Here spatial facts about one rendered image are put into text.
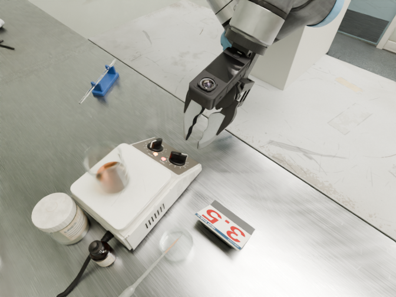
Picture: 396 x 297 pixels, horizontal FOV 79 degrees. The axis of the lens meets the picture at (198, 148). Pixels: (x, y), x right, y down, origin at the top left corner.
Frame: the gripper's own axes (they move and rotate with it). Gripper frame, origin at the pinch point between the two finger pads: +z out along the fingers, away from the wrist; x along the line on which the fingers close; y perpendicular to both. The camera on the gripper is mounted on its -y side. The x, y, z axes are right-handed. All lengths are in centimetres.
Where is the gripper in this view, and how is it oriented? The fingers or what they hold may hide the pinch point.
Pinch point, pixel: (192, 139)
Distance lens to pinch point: 46.7
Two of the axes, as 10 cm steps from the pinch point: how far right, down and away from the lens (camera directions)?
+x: -7.9, -5.6, 2.5
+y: 4.7, -2.9, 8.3
